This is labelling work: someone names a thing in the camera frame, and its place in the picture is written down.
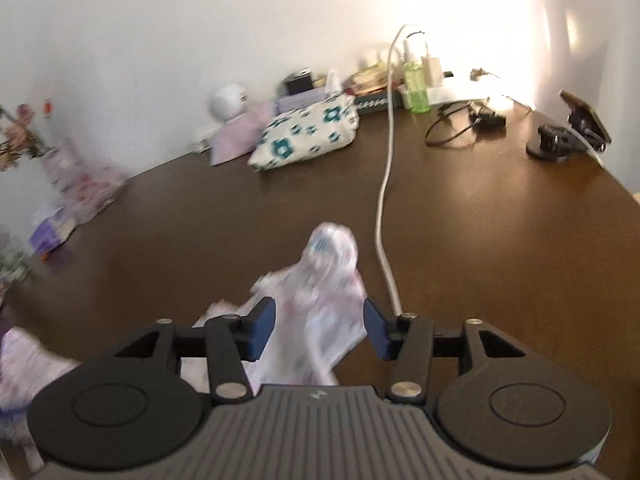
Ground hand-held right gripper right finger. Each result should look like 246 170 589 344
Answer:
363 298 528 405

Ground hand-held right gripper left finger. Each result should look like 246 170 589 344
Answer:
114 296 277 406

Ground pink floral garment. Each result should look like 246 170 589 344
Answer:
0 221 368 411

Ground pink cloth pouch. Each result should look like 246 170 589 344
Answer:
210 100 278 167

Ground folded white cloth teal flowers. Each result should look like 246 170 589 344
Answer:
248 95 361 172

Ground clear plastic bag red print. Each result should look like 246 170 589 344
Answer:
45 160 128 223

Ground dark printed box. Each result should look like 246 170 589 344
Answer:
357 92 403 113

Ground lavender flat box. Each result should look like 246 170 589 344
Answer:
276 89 328 111

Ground purple tissue box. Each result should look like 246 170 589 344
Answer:
27 205 78 256

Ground green liquid bottle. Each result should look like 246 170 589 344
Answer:
402 40 432 115

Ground white power strip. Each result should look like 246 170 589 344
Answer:
430 85 516 111

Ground small black white device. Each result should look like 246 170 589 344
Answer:
284 69 315 96

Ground patterned flower vase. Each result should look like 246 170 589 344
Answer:
42 140 86 196

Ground white charger plug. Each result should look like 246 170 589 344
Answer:
422 55 446 90

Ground smartphone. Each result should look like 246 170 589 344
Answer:
559 90 613 143

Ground dried rose bouquet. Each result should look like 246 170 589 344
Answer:
0 102 56 171

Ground thick white cable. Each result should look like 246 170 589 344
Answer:
375 23 418 317

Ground black cable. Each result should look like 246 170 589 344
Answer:
425 102 476 147

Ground thin white cable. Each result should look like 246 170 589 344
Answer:
407 30 607 170

